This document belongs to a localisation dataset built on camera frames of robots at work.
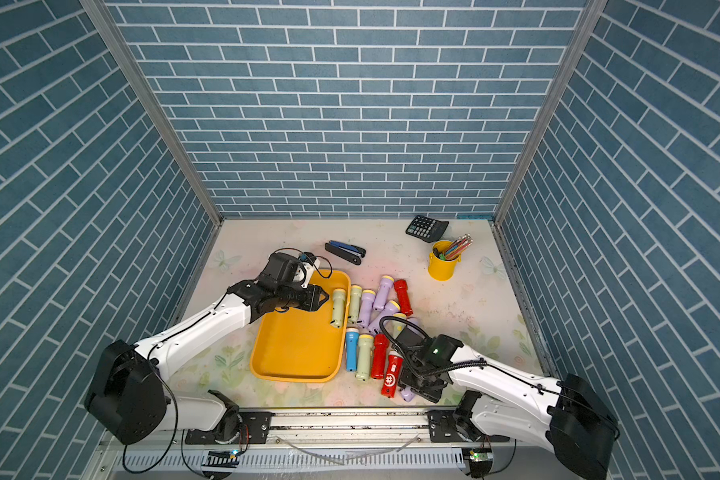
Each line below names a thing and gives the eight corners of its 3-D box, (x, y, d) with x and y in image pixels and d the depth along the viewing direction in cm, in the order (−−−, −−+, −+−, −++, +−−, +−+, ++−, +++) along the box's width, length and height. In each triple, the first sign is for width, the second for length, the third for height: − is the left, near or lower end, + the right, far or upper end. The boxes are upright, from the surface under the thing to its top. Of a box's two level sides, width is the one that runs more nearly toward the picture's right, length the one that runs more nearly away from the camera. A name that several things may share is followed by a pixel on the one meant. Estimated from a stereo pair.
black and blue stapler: (322, 251, 112) (322, 247, 111) (331, 239, 116) (331, 236, 115) (359, 266, 108) (358, 262, 106) (367, 253, 112) (367, 250, 110)
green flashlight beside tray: (348, 324, 93) (347, 316, 89) (352, 292, 101) (351, 284, 97) (358, 325, 93) (357, 317, 89) (362, 293, 101) (361, 284, 97)
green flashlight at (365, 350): (356, 381, 82) (356, 377, 80) (358, 338, 90) (358, 334, 88) (372, 381, 82) (372, 377, 80) (372, 339, 90) (372, 334, 88)
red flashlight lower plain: (370, 378, 83) (370, 375, 81) (373, 337, 91) (373, 333, 89) (386, 379, 83) (387, 376, 81) (388, 338, 91) (388, 334, 89)
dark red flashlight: (401, 317, 95) (402, 313, 93) (394, 284, 103) (394, 280, 101) (413, 315, 96) (414, 311, 94) (405, 282, 104) (406, 278, 102)
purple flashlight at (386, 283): (370, 308, 97) (370, 303, 95) (382, 279, 105) (382, 273, 102) (382, 312, 96) (382, 307, 94) (393, 282, 104) (394, 277, 101)
